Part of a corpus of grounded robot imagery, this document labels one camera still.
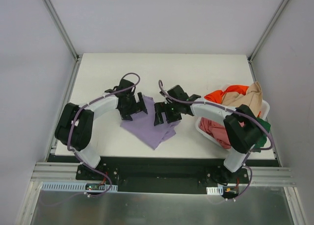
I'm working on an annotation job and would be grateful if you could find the purple t shirt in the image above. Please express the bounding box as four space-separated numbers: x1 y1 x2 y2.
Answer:
120 96 181 150

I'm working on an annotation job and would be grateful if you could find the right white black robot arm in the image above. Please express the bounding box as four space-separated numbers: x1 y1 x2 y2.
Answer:
154 80 272 183

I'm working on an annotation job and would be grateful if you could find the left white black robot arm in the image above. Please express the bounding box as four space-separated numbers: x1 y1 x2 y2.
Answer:
54 78 148 180

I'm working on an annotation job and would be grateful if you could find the orange t shirt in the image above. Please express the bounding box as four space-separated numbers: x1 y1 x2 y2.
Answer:
204 85 249 104

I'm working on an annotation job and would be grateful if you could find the pink t shirt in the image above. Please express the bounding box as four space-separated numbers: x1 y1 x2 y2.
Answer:
198 118 231 150

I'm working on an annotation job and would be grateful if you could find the beige t shirt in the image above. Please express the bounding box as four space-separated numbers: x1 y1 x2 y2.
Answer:
222 81 262 117

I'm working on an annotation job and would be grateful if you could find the white laundry basket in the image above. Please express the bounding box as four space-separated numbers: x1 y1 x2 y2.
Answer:
197 81 271 150

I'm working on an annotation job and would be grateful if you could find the green t shirt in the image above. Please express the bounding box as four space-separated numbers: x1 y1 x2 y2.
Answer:
255 118 272 150

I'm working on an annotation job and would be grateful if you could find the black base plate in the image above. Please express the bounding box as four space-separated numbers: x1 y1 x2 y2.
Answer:
48 154 280 193

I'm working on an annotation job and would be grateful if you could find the left aluminium corner post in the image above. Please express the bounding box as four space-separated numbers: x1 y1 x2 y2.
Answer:
38 0 83 61

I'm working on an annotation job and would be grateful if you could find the aluminium corner post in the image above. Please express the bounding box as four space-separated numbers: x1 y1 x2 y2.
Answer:
247 0 296 63
38 0 83 61

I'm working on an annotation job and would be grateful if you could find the right white cable duct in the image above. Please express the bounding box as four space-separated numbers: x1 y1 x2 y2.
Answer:
206 186 224 196

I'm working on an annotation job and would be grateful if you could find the white cable duct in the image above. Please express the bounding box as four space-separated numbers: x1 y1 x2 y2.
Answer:
206 186 224 196
42 182 118 193

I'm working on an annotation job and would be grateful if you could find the aluminium frame rail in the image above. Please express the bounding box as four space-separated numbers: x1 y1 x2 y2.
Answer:
31 162 79 181

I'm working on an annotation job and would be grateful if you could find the right aluminium corner post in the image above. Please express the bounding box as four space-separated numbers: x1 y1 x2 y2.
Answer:
247 0 296 63

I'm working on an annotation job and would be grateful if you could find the left white cable duct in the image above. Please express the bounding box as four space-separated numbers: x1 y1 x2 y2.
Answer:
42 182 118 193

